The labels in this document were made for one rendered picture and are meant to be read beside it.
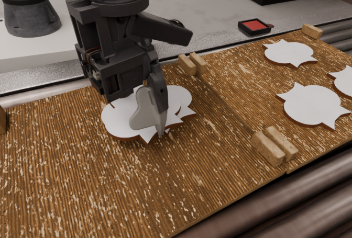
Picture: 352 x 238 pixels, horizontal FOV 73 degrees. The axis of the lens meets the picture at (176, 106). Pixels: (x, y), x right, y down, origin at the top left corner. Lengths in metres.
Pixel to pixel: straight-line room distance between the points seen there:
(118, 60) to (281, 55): 0.48
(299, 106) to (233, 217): 0.26
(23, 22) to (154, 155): 0.57
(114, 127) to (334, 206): 0.35
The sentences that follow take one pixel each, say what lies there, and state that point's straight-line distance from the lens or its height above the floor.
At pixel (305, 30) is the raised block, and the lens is 0.84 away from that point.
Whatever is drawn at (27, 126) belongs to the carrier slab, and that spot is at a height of 0.94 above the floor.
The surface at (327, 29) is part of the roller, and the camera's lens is 0.97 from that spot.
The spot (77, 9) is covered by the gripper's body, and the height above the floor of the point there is 1.17.
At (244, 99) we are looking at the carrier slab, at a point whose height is 0.94.
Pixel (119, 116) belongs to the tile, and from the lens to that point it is 0.41.
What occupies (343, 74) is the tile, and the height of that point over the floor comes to 0.95.
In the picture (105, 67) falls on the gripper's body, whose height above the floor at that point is 1.11.
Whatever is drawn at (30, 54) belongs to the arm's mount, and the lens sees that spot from 0.74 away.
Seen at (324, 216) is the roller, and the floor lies 0.92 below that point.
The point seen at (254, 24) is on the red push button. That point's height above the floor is 0.93.
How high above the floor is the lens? 1.27
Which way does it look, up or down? 44 degrees down
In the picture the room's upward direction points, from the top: 2 degrees clockwise
